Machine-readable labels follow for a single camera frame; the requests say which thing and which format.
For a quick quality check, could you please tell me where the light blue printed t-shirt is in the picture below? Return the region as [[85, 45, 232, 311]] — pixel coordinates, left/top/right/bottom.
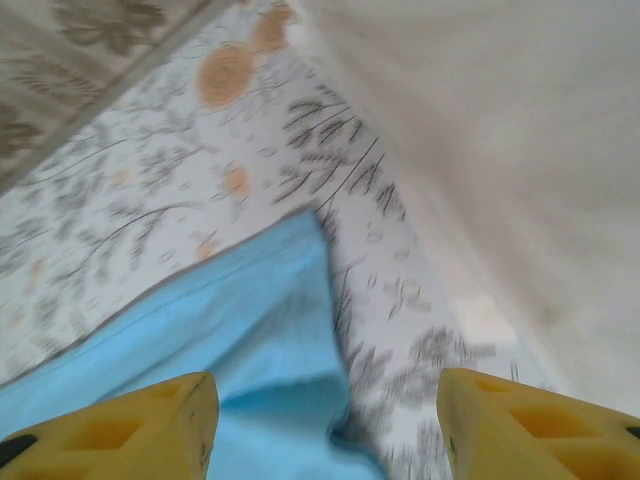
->
[[0, 209, 389, 480]]

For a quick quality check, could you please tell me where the thin aluminium wall-foot rail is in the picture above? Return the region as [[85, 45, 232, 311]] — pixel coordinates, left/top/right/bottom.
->
[[0, 0, 246, 196]]

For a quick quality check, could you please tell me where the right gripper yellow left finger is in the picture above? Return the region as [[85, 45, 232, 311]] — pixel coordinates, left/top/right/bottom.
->
[[0, 372, 221, 480]]

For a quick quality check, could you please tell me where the folded cream t-shirt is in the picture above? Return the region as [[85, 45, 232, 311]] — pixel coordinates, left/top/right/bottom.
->
[[294, 0, 640, 416]]

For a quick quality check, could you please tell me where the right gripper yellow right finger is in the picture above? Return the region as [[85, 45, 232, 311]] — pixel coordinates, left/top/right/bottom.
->
[[437, 367, 640, 480]]

